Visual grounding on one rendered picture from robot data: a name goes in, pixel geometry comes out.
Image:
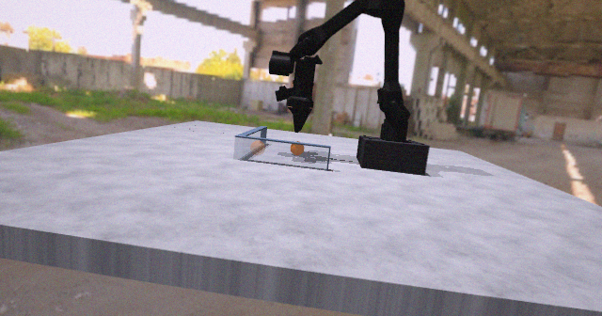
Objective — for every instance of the clear blue l-shaped wall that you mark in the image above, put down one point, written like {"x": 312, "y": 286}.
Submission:
{"x": 245, "y": 135}

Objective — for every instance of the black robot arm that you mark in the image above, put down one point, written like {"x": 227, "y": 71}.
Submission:
{"x": 390, "y": 97}

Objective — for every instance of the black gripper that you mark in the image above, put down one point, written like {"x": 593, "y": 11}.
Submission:
{"x": 301, "y": 101}

